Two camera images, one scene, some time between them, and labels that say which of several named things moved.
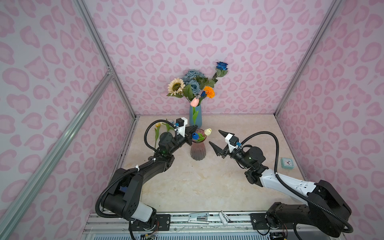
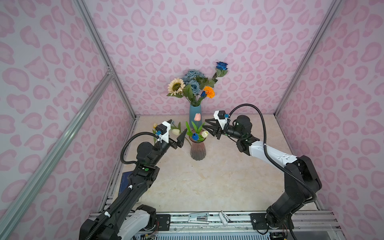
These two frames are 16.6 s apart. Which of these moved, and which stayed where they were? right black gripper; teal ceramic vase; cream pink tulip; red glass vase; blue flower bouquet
Moved: right black gripper; cream pink tulip
Stayed: red glass vase; teal ceramic vase; blue flower bouquet
